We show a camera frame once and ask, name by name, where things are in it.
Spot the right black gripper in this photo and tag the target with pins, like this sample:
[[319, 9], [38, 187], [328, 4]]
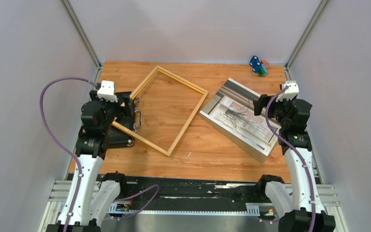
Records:
[[258, 104]]

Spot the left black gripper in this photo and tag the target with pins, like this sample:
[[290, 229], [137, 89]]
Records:
[[122, 110]]

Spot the photo print board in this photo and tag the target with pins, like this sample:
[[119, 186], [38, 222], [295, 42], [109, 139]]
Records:
[[231, 111]]

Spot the wooden picture frame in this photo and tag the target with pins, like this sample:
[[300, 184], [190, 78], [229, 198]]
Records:
[[166, 105]]

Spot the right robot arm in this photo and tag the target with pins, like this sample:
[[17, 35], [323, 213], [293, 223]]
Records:
[[301, 209]]

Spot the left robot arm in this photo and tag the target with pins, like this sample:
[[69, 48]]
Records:
[[84, 211]]

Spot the blue green toy blocks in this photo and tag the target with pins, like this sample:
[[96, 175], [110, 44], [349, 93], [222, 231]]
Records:
[[258, 66]]

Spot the orange round object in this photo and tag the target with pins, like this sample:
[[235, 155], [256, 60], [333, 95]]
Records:
[[265, 63]]

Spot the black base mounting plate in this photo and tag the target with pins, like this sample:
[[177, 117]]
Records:
[[193, 195]]

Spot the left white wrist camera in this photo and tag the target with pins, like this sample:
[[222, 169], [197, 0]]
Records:
[[106, 91]]

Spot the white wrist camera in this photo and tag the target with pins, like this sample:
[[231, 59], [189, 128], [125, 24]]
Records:
[[106, 91], [290, 90]]

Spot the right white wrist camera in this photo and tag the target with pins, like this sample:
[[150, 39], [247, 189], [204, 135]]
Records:
[[290, 90]]

